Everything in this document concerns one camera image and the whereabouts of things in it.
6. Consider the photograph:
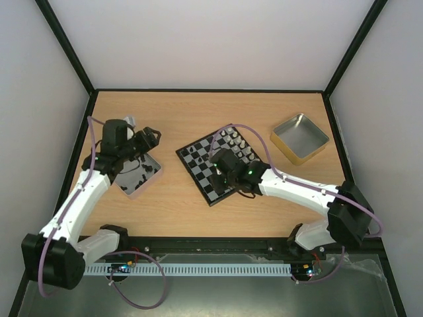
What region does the black aluminium frame rail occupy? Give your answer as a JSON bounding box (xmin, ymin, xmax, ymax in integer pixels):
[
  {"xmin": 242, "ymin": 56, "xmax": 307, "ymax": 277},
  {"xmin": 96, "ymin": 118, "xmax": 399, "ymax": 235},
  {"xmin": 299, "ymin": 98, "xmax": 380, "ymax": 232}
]
[{"xmin": 79, "ymin": 234, "xmax": 384, "ymax": 262}]

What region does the pink tin with black pieces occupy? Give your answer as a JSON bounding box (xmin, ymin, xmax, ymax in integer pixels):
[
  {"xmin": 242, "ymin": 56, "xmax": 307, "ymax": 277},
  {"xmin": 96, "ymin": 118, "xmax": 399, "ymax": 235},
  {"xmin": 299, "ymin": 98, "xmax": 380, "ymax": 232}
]
[{"xmin": 114, "ymin": 153, "xmax": 165, "ymax": 200}]

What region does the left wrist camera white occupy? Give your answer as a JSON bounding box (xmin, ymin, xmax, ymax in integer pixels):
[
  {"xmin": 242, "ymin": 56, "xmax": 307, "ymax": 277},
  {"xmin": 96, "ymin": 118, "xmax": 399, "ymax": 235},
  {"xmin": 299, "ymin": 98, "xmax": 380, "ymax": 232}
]
[{"xmin": 124, "ymin": 116, "xmax": 136, "ymax": 127}]

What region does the yellow empty tin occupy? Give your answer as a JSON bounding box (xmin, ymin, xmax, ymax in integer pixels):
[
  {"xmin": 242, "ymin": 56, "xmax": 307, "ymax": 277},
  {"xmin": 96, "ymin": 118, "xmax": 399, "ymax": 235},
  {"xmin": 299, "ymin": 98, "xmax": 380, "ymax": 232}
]
[{"xmin": 270, "ymin": 113, "xmax": 330, "ymax": 166}]

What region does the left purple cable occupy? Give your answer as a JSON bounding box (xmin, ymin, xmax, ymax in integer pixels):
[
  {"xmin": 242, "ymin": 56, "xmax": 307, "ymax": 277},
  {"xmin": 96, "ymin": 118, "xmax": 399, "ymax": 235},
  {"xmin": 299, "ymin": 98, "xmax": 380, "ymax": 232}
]
[{"xmin": 38, "ymin": 116, "xmax": 166, "ymax": 310}]

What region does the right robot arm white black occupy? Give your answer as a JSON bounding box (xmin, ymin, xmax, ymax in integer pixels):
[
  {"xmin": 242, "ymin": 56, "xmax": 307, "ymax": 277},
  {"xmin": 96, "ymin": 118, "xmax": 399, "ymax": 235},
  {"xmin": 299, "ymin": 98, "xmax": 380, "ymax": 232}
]
[{"xmin": 210, "ymin": 149, "xmax": 374, "ymax": 259}]

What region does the light blue cable duct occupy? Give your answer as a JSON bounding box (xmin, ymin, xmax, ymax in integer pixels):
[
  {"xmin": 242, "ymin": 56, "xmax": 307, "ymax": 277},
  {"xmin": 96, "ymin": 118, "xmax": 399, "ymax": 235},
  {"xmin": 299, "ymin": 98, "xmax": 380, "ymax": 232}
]
[{"xmin": 84, "ymin": 263, "xmax": 291, "ymax": 277}]

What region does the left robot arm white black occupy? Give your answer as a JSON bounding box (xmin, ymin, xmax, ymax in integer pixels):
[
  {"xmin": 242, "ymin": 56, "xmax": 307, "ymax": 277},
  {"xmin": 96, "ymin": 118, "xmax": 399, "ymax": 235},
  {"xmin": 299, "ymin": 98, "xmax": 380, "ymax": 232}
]
[{"xmin": 21, "ymin": 119, "xmax": 161, "ymax": 298}]

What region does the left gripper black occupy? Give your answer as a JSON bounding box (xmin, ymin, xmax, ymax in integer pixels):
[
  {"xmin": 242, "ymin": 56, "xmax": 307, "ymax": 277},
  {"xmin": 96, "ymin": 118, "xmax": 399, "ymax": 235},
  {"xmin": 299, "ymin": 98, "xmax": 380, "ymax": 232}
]
[{"xmin": 120, "ymin": 127, "xmax": 163, "ymax": 162}]

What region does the black grey chess board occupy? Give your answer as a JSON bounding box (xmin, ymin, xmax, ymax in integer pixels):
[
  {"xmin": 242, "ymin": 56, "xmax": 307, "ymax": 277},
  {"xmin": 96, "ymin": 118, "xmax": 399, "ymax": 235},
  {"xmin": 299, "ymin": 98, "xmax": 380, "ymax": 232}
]
[{"xmin": 176, "ymin": 123, "xmax": 270, "ymax": 207}]

